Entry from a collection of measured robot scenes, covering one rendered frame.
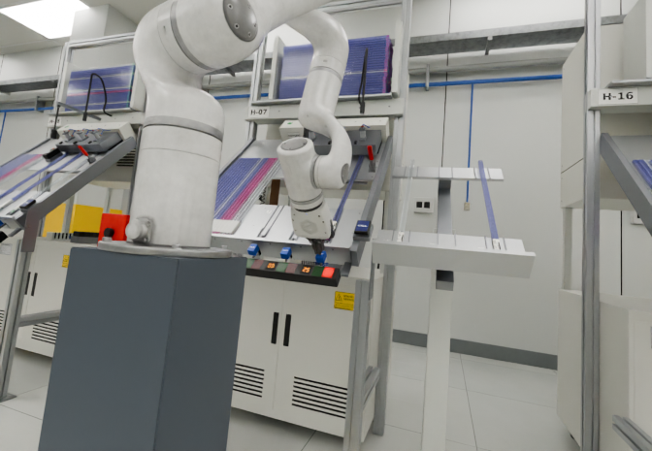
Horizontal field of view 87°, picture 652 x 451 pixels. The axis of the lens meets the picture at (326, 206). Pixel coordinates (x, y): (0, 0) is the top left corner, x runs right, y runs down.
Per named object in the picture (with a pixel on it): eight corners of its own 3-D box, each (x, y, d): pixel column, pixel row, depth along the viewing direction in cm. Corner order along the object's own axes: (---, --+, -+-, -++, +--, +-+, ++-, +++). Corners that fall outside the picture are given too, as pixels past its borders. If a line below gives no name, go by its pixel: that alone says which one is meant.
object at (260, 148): (375, 190, 129) (374, 178, 126) (224, 185, 151) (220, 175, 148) (388, 147, 154) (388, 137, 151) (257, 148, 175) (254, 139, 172)
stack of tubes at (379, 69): (385, 93, 148) (390, 34, 151) (277, 99, 164) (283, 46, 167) (390, 105, 160) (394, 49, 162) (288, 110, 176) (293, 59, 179)
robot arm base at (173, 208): (179, 259, 43) (198, 114, 45) (63, 245, 48) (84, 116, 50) (251, 257, 61) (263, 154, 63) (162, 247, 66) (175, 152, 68)
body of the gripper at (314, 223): (282, 207, 86) (292, 240, 92) (321, 209, 82) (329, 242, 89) (293, 189, 91) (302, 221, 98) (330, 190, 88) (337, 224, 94)
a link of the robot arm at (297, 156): (330, 183, 87) (297, 180, 90) (321, 135, 79) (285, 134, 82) (317, 203, 81) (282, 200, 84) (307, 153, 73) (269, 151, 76)
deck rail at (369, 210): (358, 267, 100) (356, 251, 97) (351, 266, 101) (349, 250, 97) (393, 147, 153) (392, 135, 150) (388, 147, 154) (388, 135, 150)
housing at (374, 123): (387, 154, 151) (385, 124, 143) (285, 154, 167) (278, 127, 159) (390, 145, 157) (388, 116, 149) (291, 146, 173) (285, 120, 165)
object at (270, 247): (351, 266, 101) (348, 248, 97) (171, 246, 122) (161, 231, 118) (352, 263, 102) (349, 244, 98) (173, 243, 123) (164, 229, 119)
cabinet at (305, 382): (361, 462, 119) (374, 279, 125) (194, 412, 142) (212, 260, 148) (388, 391, 180) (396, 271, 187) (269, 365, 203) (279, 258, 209)
